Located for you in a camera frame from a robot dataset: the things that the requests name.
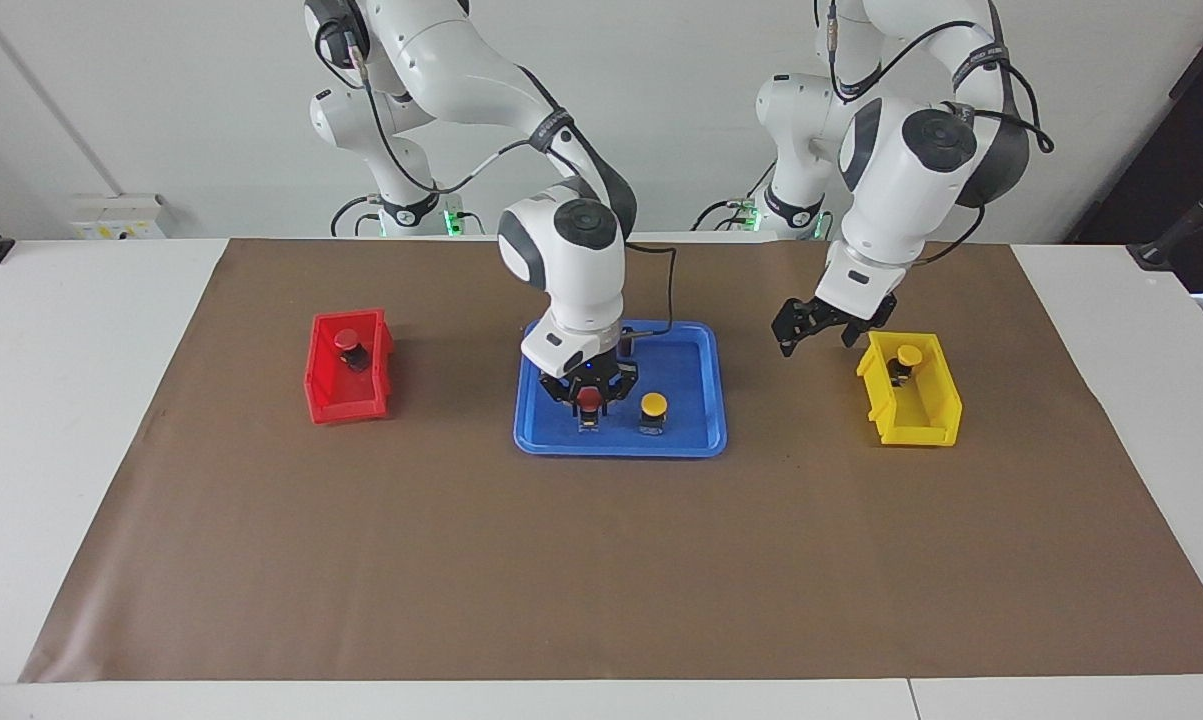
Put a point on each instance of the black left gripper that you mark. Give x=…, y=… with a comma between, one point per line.
x=841, y=326

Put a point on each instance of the white power socket box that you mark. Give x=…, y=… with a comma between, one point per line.
x=116, y=215

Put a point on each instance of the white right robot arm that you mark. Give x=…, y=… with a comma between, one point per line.
x=571, y=270

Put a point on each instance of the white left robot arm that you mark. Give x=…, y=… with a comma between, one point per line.
x=901, y=180

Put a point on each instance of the brown table mat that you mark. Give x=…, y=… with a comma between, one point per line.
x=601, y=560

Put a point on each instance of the red plastic bin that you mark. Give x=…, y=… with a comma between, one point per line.
x=346, y=400

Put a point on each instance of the red push button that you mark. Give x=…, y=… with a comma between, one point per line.
x=590, y=400
x=346, y=338

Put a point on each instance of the yellow plastic bin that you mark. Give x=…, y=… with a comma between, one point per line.
x=936, y=410

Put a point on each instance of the black tripod stand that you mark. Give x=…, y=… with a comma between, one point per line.
x=1161, y=250

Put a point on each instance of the blue plastic tray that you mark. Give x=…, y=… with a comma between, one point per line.
x=691, y=370

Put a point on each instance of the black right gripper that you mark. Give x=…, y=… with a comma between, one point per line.
x=601, y=378

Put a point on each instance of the yellow push button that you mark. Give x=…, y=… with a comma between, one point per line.
x=909, y=354
x=653, y=404

